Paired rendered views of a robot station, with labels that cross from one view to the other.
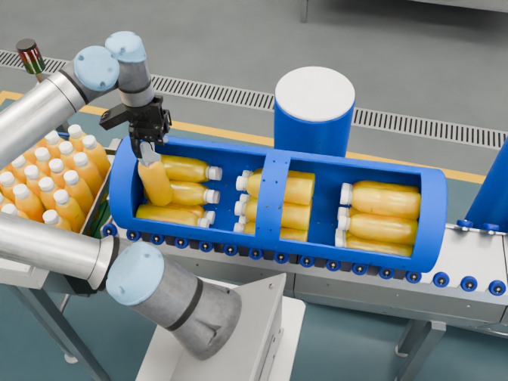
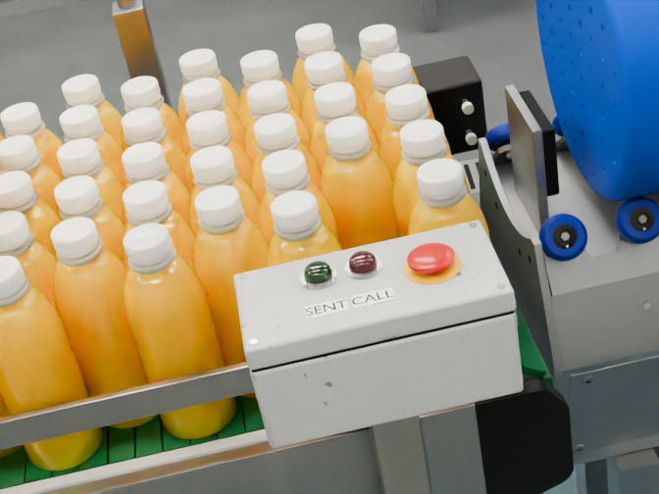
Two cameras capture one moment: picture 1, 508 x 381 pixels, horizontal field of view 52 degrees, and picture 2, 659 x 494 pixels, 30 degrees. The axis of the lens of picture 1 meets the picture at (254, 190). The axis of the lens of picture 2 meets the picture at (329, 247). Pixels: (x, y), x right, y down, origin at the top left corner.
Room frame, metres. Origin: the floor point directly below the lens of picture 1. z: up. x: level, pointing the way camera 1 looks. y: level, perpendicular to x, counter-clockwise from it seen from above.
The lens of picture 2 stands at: (0.02, 0.89, 1.64)
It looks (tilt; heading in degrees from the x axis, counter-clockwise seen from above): 34 degrees down; 346
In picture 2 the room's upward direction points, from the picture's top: 12 degrees counter-clockwise
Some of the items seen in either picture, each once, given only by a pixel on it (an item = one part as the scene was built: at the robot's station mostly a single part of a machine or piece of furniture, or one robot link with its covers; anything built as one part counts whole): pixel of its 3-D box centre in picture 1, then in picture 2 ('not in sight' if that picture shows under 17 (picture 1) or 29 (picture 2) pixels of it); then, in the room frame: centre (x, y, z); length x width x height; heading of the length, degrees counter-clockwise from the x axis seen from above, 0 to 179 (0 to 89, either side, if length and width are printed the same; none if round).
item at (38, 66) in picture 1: (33, 62); not in sight; (1.42, 0.71, 1.18); 0.06 x 0.06 x 0.05
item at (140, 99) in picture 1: (137, 89); not in sight; (0.89, 0.25, 1.51); 0.08 x 0.08 x 0.05
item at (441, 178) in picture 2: (51, 217); (440, 179); (0.85, 0.57, 1.09); 0.04 x 0.04 x 0.02
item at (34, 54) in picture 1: (28, 51); not in sight; (1.42, 0.71, 1.23); 0.06 x 0.06 x 0.04
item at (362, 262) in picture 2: not in sight; (362, 262); (0.76, 0.68, 1.11); 0.02 x 0.02 x 0.01
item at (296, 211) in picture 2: (9, 211); (294, 212); (0.88, 0.69, 1.09); 0.04 x 0.04 x 0.02
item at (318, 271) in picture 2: not in sight; (317, 271); (0.77, 0.71, 1.11); 0.02 x 0.02 x 0.01
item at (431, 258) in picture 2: not in sight; (430, 260); (0.73, 0.63, 1.11); 0.04 x 0.04 x 0.01
